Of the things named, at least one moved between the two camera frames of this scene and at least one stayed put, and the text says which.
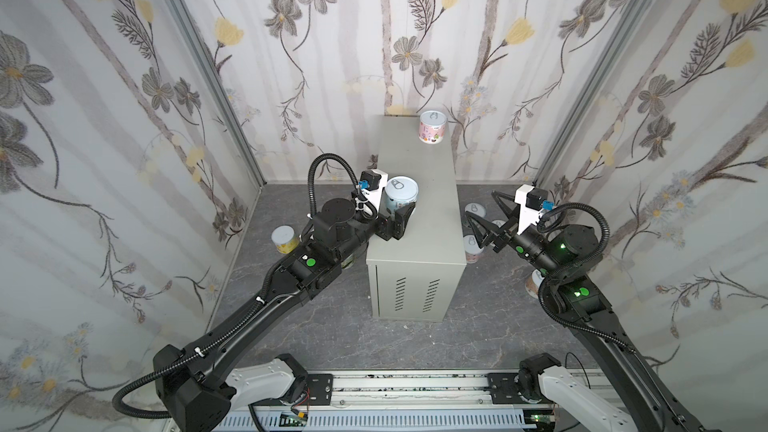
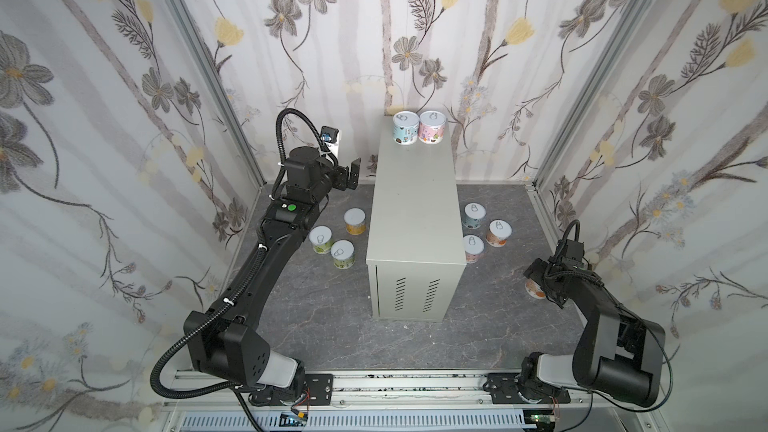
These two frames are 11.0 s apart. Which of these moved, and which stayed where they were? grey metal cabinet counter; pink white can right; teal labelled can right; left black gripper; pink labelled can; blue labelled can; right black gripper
Moved: blue labelled can; right black gripper; left black gripper
Stayed: pink white can right; pink labelled can; teal labelled can right; grey metal cabinet counter
